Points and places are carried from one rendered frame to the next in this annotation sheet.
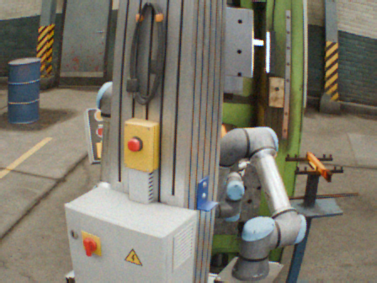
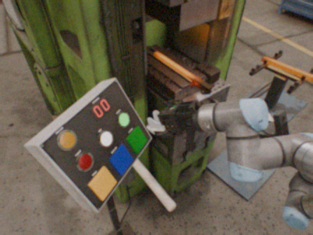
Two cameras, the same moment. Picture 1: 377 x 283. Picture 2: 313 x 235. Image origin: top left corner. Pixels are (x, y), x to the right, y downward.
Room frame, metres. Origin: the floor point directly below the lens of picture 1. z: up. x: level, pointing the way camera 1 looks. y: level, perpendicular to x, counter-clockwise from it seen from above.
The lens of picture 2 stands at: (2.18, 0.50, 1.65)
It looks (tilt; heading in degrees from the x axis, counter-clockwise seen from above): 45 degrees down; 325
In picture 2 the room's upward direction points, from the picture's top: straight up
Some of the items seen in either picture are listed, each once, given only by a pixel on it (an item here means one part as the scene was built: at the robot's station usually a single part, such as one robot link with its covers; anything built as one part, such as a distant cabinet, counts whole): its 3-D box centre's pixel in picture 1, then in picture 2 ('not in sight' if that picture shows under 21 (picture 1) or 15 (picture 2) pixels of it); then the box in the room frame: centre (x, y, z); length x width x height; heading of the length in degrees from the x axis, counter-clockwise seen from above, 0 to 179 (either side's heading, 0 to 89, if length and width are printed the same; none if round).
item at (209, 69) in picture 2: not in sight; (207, 73); (2.91, -0.35, 0.95); 0.12 x 0.08 x 0.06; 1
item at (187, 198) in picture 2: not in sight; (182, 191); (2.80, -0.17, 0.01); 0.58 x 0.39 x 0.01; 91
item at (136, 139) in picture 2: not in sight; (136, 140); (2.68, 0.24, 1.01); 0.07 x 0.05 x 0.07; 116
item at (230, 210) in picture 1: (229, 209); (302, 185); (2.24, -0.19, 0.88); 0.11 x 0.08 x 0.11; 111
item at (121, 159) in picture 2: not in sight; (121, 159); (2.64, 0.33, 1.01); 0.07 x 0.05 x 0.07; 116
